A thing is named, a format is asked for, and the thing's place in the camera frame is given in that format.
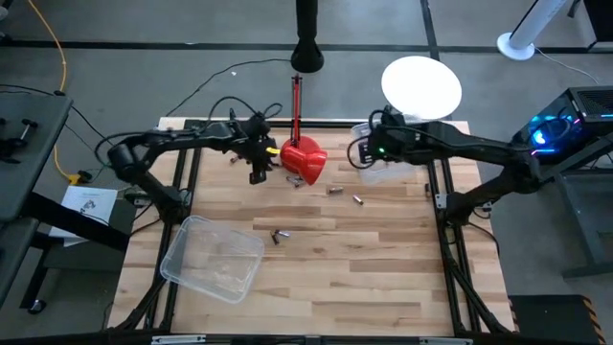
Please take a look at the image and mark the silver bracket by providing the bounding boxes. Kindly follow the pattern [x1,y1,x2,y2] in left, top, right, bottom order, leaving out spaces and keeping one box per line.
[151,334,207,345]
[420,337,474,345]

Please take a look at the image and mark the black clamp tool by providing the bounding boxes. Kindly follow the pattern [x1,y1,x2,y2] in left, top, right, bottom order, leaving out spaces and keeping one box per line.
[0,118,39,165]

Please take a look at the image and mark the clear plastic bin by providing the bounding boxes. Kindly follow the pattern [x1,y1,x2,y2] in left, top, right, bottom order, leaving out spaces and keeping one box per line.
[159,215,265,306]
[351,114,435,187]

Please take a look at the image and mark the white round stool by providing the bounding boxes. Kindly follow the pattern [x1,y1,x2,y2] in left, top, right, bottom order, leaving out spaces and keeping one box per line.
[380,56,464,121]

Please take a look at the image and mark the white tower fan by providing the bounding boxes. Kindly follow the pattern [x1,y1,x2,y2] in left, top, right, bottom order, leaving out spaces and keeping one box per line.
[496,0,571,61]

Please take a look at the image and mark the black metal table frame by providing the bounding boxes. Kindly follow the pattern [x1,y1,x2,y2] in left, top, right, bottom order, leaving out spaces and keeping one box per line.
[107,118,516,336]

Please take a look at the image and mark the red desk lamp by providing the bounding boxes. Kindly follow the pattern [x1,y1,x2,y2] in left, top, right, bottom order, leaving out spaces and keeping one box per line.
[279,74,329,187]

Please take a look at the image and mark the yellow cable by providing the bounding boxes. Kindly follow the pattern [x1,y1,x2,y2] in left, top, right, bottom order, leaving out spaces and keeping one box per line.
[26,0,83,186]

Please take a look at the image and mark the grey side table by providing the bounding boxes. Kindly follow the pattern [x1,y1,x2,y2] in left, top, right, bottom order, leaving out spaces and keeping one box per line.
[0,91,138,315]

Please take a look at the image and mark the black mat yellow stripes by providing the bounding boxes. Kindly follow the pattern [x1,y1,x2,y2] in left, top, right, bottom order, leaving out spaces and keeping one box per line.
[508,294,607,345]

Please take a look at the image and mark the grey equipment stand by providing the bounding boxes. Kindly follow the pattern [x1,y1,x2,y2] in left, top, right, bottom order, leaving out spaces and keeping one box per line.
[526,138,613,279]

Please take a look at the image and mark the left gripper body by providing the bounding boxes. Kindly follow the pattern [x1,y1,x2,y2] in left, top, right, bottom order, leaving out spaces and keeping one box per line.
[238,114,280,169]

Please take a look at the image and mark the thin black cable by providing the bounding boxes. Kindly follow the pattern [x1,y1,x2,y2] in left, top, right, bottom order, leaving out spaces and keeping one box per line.
[0,83,116,159]

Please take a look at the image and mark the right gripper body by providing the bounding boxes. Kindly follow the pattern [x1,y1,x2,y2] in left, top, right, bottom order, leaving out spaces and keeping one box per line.
[366,119,406,167]

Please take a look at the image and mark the black pole stand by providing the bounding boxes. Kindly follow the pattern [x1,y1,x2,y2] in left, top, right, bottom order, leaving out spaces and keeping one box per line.
[290,0,326,74]

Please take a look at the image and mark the black floor cable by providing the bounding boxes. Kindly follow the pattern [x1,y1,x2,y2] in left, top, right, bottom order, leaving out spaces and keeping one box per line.
[162,57,292,121]

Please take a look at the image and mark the black computer with coloured lights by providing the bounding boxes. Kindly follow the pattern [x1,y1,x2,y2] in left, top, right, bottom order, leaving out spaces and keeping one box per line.
[511,85,613,168]

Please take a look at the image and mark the white cable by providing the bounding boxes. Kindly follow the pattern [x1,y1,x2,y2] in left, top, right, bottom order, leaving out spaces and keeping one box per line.
[534,46,600,85]

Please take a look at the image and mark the white paper sheet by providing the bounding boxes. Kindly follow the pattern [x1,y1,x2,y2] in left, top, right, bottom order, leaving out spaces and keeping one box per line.
[50,185,119,248]

